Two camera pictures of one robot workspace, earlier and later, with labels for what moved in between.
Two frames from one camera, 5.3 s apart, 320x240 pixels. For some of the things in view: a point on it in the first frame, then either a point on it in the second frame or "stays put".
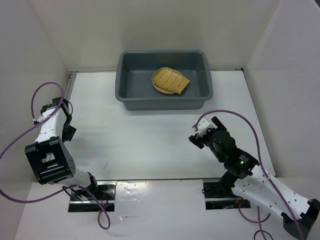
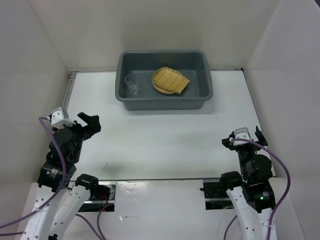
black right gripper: (199, 144) -> (261, 138)
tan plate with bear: (162, 90) stays put
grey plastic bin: (134, 85) stays put
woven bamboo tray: (170, 79) stays put
